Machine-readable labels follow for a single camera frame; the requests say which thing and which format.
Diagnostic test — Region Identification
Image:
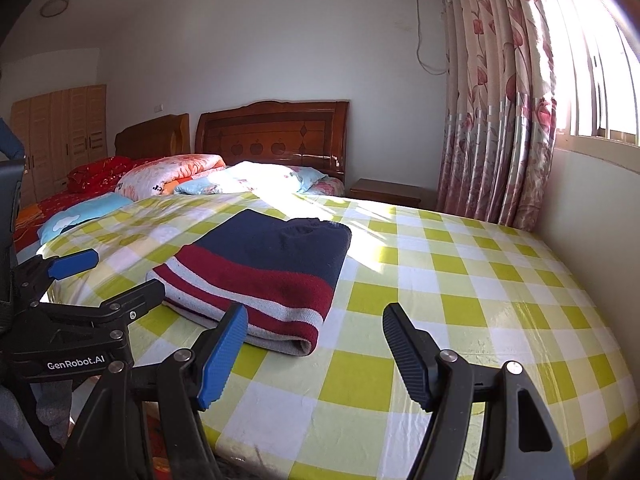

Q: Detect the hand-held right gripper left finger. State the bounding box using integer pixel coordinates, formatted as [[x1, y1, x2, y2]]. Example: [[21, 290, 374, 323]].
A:
[[60, 302, 249, 480]]

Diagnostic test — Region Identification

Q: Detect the white wall cable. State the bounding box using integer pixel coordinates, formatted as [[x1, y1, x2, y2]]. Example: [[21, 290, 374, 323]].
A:
[[415, 0, 448, 76]]

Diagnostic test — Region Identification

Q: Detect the red patterned bed sheet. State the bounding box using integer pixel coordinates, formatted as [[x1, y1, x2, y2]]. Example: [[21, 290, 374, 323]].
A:
[[12, 191, 101, 256]]

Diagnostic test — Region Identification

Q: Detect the pink floral curtain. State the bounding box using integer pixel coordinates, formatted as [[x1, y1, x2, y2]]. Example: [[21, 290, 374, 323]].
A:
[[435, 0, 558, 233]]

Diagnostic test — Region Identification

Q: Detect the pink orange floral quilt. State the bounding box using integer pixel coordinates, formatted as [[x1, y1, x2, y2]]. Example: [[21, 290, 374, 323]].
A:
[[114, 154, 227, 200]]

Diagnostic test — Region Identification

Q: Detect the white blue floral quilt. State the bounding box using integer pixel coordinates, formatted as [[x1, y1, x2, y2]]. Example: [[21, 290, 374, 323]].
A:
[[174, 161, 346, 197]]

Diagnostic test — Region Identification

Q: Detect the large carved wooden headboard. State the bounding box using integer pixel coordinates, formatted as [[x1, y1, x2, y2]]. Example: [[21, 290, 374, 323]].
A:
[[194, 100, 350, 183]]

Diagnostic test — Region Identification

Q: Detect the light wooden wardrobe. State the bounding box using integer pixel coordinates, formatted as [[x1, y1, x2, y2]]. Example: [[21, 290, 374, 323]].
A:
[[10, 84, 107, 208]]

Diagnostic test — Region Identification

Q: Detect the small plain wooden headboard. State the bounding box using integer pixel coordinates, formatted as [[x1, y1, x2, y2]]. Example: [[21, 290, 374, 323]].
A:
[[114, 113, 191, 161]]

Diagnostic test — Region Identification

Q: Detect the wooden nightstand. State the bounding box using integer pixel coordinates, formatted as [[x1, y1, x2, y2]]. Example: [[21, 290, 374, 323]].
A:
[[348, 178, 437, 208]]

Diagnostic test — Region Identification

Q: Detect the person's left hand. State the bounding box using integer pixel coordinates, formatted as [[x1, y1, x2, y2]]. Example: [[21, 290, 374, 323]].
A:
[[0, 382, 73, 461]]

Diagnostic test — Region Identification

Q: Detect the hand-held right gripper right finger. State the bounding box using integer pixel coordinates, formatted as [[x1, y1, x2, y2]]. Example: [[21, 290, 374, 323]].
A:
[[382, 302, 576, 480]]

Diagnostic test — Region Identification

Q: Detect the barred window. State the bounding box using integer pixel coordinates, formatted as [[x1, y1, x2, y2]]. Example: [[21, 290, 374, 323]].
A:
[[550, 0, 640, 148]]

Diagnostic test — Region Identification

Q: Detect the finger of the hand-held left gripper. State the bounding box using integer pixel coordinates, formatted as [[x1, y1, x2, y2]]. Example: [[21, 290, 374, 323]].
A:
[[37, 278, 166, 333], [17, 248, 99, 301]]

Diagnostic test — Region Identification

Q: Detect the red grey striped sweater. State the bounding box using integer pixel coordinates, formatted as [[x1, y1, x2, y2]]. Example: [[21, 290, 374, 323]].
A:
[[146, 208, 352, 357]]

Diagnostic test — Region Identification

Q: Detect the yellow checked bed sheet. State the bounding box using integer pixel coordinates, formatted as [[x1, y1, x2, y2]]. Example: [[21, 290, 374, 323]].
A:
[[35, 191, 628, 480]]

